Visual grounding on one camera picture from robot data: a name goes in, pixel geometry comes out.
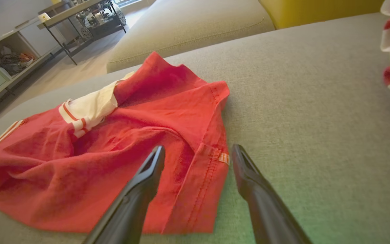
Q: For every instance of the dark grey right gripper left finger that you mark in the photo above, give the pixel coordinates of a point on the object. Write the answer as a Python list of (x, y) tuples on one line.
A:
[(130, 203)]

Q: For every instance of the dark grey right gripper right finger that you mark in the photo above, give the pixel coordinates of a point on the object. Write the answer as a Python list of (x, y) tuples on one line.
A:
[(266, 210)]

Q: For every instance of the red and white basketball jersey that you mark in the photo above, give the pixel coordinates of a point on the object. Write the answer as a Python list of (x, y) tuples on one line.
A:
[(46, 169)]

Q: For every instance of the tangled clutter pile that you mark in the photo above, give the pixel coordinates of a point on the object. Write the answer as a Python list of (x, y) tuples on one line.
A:
[(12, 61)]

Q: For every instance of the white and black toy robot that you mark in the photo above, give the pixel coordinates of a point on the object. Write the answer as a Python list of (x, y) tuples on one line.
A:
[(98, 17)]

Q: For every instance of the coffee table with black legs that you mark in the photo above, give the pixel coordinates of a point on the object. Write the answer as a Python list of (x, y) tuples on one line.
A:
[(69, 12)]

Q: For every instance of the yellow sofa backrest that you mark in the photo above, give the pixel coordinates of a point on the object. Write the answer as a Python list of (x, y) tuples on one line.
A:
[(317, 12)]

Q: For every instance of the white cup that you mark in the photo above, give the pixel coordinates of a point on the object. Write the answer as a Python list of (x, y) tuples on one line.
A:
[(44, 17)]

